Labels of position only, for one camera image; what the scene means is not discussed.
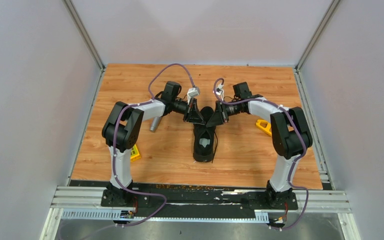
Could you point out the colourful toy block stack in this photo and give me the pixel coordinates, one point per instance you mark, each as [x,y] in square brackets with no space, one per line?
[135,154]

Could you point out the silver microphone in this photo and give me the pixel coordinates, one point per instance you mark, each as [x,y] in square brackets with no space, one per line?
[155,124]

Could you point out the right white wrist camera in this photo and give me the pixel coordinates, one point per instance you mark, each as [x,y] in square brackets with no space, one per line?
[219,92]

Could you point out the yellow triangular toy piece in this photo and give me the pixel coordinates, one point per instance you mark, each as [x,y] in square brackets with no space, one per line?
[264,126]

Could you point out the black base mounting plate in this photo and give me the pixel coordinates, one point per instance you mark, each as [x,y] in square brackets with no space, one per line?
[193,202]

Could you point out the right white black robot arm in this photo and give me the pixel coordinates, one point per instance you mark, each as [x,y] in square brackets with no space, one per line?
[290,135]

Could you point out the black sneaker shoe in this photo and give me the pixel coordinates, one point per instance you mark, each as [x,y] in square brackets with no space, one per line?
[203,143]

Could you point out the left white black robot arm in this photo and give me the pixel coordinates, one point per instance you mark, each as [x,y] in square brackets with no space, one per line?
[121,132]

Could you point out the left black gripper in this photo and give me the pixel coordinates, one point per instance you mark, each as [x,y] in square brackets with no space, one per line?
[193,116]

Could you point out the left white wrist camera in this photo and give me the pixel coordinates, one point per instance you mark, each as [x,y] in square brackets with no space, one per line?
[192,93]

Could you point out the black shoelace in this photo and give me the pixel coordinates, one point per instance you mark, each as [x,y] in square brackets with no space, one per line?
[216,141]

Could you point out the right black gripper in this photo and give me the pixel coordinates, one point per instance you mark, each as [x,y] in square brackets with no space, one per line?
[219,117]

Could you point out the aluminium frame rail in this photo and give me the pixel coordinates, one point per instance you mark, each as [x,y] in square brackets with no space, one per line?
[71,203]

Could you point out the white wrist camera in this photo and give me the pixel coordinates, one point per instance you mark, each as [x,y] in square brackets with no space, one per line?
[192,93]
[219,92]

